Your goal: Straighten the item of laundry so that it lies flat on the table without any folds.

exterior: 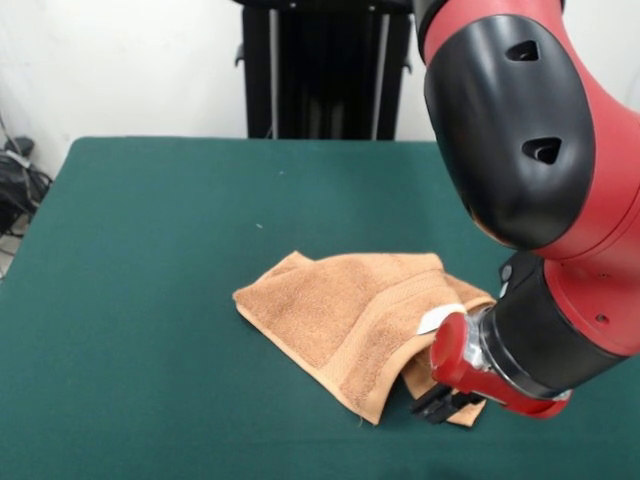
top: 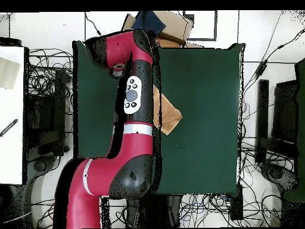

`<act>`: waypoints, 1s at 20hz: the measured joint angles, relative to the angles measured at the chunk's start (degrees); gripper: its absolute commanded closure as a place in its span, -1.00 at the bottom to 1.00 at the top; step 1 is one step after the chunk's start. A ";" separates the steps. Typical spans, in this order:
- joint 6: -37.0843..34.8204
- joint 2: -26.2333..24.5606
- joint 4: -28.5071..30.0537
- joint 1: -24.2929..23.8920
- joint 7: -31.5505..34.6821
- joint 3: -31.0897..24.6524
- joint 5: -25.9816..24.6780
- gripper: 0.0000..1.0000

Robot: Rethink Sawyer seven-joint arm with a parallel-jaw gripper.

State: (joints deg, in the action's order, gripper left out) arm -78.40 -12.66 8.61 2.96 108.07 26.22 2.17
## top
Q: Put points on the beige paper sheet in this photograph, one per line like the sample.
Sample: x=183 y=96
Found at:
x=8 y=71

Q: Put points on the black flat panel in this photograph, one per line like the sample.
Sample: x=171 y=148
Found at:
x=284 y=112

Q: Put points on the dark green table cloth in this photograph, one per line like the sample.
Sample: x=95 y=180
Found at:
x=202 y=95

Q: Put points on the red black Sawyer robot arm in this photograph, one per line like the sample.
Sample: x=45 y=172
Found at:
x=138 y=148

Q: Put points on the black power strip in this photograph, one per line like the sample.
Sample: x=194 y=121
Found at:
x=236 y=205

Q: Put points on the folded orange-brown cloth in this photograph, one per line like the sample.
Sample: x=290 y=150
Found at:
x=169 y=43

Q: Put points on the black striped tool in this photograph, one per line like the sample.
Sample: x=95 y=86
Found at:
x=9 y=127

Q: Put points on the black upright bar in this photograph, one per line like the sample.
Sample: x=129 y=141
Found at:
x=262 y=119

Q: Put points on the black equipment rack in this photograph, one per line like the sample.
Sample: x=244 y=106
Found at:
x=39 y=119

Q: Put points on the tan terry towel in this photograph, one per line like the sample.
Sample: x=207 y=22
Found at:
x=170 y=117

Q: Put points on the brown cardboard box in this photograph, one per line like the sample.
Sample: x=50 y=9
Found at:
x=175 y=23

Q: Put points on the blue denim jeans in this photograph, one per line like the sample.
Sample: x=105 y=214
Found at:
x=147 y=21

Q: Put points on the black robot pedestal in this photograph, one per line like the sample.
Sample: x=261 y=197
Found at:
x=175 y=210

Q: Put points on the white desk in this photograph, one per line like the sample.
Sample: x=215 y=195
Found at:
x=12 y=155

